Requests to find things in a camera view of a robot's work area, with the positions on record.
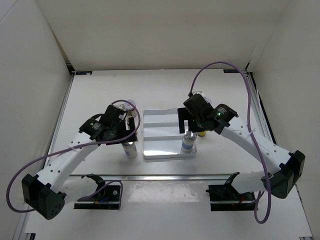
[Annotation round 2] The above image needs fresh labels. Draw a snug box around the aluminium front rail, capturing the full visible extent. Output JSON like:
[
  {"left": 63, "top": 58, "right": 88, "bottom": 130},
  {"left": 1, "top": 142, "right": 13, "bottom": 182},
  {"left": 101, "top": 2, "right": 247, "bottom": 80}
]
[{"left": 68, "top": 173, "right": 276, "bottom": 182}]

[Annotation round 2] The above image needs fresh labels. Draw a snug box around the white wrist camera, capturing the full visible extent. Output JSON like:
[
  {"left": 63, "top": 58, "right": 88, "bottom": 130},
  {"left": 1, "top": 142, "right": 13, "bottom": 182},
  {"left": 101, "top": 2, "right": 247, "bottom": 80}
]
[
  {"left": 114, "top": 102, "right": 126, "bottom": 111},
  {"left": 192, "top": 90, "right": 206, "bottom": 97}
]

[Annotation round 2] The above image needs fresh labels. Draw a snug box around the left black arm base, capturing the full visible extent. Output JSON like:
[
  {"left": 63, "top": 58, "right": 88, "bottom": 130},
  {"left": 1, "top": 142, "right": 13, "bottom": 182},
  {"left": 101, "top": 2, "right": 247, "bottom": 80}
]
[{"left": 73, "top": 174, "right": 123, "bottom": 210}]

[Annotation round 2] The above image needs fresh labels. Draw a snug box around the right yellow small bottle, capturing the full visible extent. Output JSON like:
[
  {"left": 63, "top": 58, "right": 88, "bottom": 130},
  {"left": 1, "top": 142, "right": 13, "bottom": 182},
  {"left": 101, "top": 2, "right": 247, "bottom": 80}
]
[{"left": 197, "top": 131, "right": 207, "bottom": 137}]

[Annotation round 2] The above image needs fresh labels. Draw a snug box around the white divided tray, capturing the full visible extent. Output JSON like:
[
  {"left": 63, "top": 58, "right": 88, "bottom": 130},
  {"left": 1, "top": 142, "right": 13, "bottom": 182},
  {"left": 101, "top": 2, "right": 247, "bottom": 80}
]
[{"left": 142, "top": 108, "right": 197, "bottom": 162}]

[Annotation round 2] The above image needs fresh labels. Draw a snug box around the right brown spice jar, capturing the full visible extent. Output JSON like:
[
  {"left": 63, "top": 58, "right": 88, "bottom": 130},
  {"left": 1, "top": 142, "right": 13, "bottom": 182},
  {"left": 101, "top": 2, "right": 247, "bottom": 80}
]
[{"left": 202, "top": 94, "right": 212, "bottom": 104}]

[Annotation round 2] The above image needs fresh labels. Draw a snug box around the white silver-cap bottle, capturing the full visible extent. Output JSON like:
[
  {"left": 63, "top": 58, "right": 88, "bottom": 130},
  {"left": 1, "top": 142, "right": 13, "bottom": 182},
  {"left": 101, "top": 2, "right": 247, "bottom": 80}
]
[
  {"left": 121, "top": 142, "right": 138, "bottom": 159},
  {"left": 181, "top": 130, "right": 197, "bottom": 153}
]

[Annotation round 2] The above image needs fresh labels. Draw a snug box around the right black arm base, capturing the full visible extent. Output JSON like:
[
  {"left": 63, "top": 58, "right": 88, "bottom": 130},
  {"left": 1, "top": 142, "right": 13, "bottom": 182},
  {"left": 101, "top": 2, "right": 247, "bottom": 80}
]
[{"left": 205, "top": 172, "right": 256, "bottom": 212}]

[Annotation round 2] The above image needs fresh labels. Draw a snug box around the right blue corner label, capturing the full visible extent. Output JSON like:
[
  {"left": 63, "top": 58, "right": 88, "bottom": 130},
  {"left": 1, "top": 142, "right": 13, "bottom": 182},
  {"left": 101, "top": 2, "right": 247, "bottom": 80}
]
[{"left": 223, "top": 69, "right": 239, "bottom": 74}]

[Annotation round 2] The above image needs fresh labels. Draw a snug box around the brown spice jar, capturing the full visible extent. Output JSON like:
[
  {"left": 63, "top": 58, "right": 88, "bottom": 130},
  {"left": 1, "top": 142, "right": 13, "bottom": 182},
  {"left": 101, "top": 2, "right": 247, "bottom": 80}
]
[
  {"left": 124, "top": 99, "right": 137, "bottom": 118},
  {"left": 202, "top": 94, "right": 212, "bottom": 104}
]

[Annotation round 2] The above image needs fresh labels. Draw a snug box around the left brown spice jar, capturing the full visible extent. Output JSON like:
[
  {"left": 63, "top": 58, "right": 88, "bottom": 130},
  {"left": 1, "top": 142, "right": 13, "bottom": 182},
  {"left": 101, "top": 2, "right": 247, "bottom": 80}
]
[{"left": 124, "top": 99, "right": 137, "bottom": 118}]

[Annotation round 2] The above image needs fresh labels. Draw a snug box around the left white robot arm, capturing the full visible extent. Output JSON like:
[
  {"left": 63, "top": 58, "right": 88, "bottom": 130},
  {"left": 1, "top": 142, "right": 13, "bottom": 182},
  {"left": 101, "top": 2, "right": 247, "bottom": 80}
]
[{"left": 21, "top": 101, "right": 139, "bottom": 220}]

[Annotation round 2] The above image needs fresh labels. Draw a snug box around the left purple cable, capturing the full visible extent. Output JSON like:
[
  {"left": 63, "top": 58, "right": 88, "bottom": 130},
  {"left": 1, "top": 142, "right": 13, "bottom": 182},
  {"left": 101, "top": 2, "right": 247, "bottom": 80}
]
[{"left": 6, "top": 99, "right": 142, "bottom": 213}]

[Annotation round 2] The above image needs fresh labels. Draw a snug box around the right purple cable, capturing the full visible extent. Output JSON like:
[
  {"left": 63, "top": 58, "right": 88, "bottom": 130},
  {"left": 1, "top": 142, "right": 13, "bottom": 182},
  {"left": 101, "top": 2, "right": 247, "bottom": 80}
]
[{"left": 188, "top": 61, "right": 273, "bottom": 224}]

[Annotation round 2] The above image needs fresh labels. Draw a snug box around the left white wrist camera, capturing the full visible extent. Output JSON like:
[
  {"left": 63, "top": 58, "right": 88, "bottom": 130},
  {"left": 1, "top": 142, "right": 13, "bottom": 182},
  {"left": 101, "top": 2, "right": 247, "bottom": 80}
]
[{"left": 114, "top": 102, "right": 126, "bottom": 111}]

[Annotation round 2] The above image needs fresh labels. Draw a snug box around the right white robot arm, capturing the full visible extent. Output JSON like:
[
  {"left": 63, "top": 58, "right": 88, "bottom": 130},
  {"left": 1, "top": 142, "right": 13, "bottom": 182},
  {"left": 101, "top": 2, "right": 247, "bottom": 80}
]
[{"left": 177, "top": 93, "right": 306, "bottom": 200}]

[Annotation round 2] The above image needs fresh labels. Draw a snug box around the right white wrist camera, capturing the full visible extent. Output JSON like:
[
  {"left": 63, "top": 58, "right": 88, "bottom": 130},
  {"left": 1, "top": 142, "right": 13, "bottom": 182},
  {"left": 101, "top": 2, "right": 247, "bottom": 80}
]
[{"left": 192, "top": 90, "right": 206, "bottom": 97}]

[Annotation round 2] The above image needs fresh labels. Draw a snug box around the purple cable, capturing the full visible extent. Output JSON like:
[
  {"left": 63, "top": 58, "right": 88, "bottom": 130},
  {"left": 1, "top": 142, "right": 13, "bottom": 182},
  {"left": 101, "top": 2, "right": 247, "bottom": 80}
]
[
  {"left": 6, "top": 99, "right": 142, "bottom": 213},
  {"left": 188, "top": 61, "right": 273, "bottom": 224}
]

